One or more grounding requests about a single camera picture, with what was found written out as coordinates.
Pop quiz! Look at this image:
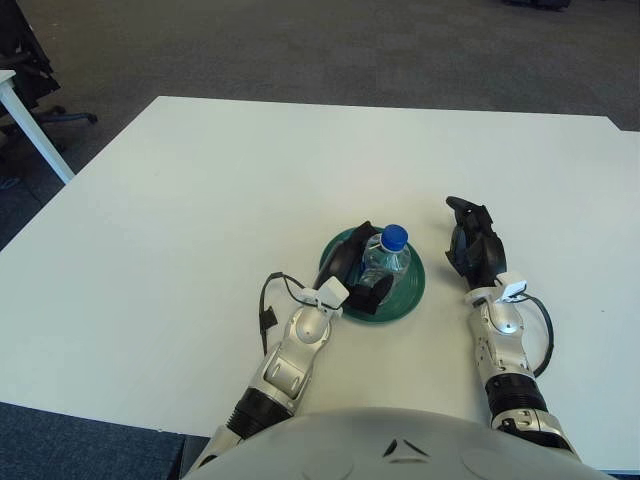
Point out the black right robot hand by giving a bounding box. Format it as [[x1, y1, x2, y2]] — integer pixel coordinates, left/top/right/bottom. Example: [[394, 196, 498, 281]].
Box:
[[444, 195, 509, 291]]

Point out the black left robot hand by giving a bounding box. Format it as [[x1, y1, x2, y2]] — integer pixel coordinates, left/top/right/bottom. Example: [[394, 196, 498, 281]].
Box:
[[318, 220, 396, 316]]

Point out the clear bottle with blue cap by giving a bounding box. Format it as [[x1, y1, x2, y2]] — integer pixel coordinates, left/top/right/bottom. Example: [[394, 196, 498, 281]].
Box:
[[358, 223, 414, 304]]

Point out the teal round plate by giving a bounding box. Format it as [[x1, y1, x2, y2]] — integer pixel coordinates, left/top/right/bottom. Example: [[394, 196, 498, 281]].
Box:
[[319, 227, 427, 325]]

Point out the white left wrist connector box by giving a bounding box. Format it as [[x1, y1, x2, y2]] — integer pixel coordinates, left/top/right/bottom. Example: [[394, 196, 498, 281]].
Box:
[[312, 278, 350, 314]]

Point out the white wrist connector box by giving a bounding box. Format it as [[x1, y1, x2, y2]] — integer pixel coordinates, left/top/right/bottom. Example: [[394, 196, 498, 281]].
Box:
[[312, 278, 350, 314], [494, 271, 529, 304]]

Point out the white right wrist connector box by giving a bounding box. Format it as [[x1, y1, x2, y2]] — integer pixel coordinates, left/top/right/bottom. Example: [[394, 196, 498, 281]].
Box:
[[494, 271, 529, 304]]

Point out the grey robot torso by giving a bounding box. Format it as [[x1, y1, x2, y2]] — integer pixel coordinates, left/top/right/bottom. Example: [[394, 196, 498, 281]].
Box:
[[182, 407, 614, 480]]

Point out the white desk leg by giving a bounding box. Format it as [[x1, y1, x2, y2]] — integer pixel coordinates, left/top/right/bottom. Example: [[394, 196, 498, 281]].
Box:
[[0, 69, 76, 185]]

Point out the black office chair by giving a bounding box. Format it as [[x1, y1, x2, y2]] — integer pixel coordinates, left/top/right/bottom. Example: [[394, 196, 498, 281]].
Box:
[[0, 0, 99, 161]]

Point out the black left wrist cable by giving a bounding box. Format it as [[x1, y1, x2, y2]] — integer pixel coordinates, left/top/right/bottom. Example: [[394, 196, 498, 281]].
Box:
[[258, 272, 321, 359]]

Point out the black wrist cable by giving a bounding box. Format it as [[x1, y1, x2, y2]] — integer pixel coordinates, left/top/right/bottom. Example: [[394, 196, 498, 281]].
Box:
[[519, 293, 555, 379], [258, 272, 321, 359]]

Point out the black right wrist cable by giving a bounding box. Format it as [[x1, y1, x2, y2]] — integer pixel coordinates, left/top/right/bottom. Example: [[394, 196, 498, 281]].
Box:
[[519, 293, 555, 379]]

